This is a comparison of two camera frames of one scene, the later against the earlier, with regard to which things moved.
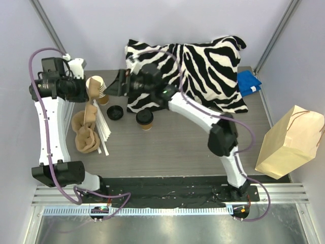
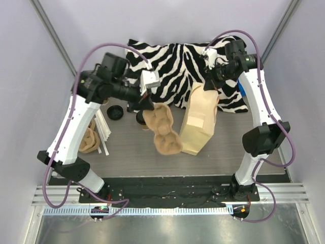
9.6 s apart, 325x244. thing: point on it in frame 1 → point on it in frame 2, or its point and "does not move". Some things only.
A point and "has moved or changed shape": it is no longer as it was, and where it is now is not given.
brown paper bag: [291, 143] → [198, 119]
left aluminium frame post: [43, 19] does not move
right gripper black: [127, 84] → [212, 81]
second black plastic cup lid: [115, 112] does not move
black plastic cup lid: [144, 117] does not move
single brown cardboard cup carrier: [91, 112] has moved or changed shape
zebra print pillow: [206, 73] does not move
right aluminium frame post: [291, 9] does not move
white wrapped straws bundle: [102, 129] does not move
